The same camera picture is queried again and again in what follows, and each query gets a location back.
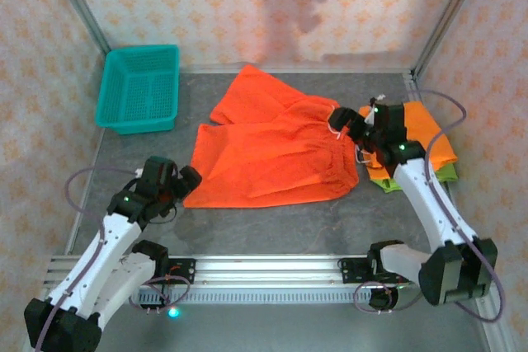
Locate light orange shorts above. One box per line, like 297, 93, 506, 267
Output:
357, 101, 459, 182

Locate slotted grey cable duct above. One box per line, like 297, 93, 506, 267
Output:
131, 289, 372, 304

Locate small lit controller board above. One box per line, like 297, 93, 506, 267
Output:
139, 304, 183, 321

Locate wide aluminium mounting rail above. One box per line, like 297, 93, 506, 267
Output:
43, 255, 494, 287

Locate red-orange shorts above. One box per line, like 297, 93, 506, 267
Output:
182, 63, 360, 209

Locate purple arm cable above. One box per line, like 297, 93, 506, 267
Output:
31, 165, 193, 352
353, 88, 507, 323

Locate aluminium frame bar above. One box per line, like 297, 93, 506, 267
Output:
472, 298, 519, 352

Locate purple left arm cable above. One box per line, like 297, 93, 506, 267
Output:
31, 165, 193, 352

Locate green shorts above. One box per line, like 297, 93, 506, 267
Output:
369, 164, 459, 195

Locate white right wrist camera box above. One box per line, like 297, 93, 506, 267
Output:
365, 94, 388, 125

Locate teal plastic basket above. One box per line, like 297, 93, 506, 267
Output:
94, 44, 182, 135

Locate aluminium frame post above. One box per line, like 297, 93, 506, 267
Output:
412, 0, 490, 79
45, 0, 112, 54

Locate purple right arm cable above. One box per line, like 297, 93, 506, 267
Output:
353, 88, 507, 323

